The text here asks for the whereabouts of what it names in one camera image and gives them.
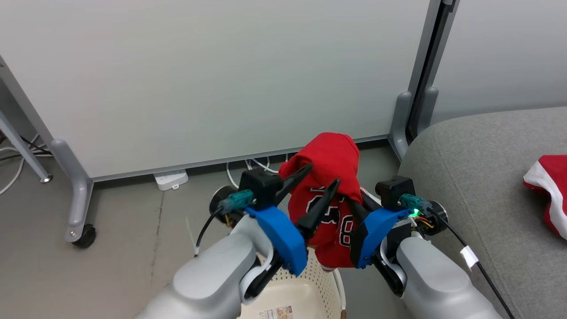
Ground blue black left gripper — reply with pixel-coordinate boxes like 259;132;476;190
245;163;341;276

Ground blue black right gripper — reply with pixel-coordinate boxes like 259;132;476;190
345;191;411;269

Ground red numbered jersey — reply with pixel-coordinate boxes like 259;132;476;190
278;132;364;270

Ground red and white garment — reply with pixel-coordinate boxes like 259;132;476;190
522;155;567;241

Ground grey fabric sofa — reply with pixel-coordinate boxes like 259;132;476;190
397;106;567;319

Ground cream plastic laundry basket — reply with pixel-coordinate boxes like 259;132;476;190
237;247;347;319

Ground paper label sticker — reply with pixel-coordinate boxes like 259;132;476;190
259;305;294;319

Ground white power strip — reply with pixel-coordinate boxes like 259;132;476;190
153;169;189;191

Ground frosted partition panel dark edge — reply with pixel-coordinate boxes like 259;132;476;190
407;0;567;139

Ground black caster wheel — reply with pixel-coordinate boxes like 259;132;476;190
72;224;97;249

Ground grey partition foot with caster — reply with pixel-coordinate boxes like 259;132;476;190
50;139;95;243

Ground grey metal table leg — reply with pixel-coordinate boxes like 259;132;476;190
0;110;54;183

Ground coiled white power cable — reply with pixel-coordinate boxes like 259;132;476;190
225;154;289;189

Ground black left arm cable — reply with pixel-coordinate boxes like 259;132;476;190
185;188;255;258

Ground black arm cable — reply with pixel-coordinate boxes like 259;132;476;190
185;188;255;258
399;193;517;319

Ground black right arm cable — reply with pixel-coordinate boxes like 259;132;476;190
399;193;517;319

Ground white partition panel grey frame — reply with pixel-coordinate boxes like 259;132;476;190
0;0;444;183

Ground black floor cables bundle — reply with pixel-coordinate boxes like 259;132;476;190
0;135;53;161

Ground long white floor cable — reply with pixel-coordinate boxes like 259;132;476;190
0;133;45;195

